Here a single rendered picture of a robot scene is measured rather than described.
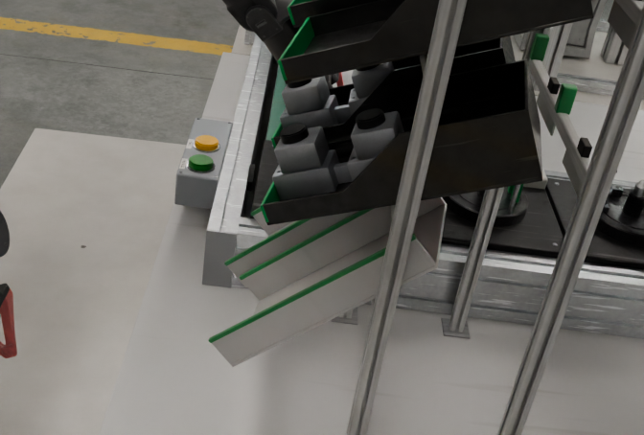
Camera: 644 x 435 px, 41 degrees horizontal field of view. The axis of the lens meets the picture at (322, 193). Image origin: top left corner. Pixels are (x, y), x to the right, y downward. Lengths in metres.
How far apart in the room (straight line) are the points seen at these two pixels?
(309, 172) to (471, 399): 0.47
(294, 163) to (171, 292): 0.48
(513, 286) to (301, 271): 0.40
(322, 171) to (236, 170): 0.57
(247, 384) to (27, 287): 0.37
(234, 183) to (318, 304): 0.52
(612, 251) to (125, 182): 0.83
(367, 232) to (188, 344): 0.34
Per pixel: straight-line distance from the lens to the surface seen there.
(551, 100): 1.01
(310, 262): 1.07
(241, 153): 1.51
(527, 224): 1.44
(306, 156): 0.90
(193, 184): 1.43
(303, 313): 0.95
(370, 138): 0.88
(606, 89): 2.34
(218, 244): 1.30
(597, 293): 1.40
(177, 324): 1.27
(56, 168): 1.63
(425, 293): 1.35
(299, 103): 1.03
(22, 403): 1.17
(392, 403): 1.20
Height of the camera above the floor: 1.68
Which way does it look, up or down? 31 degrees down
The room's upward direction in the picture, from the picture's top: 9 degrees clockwise
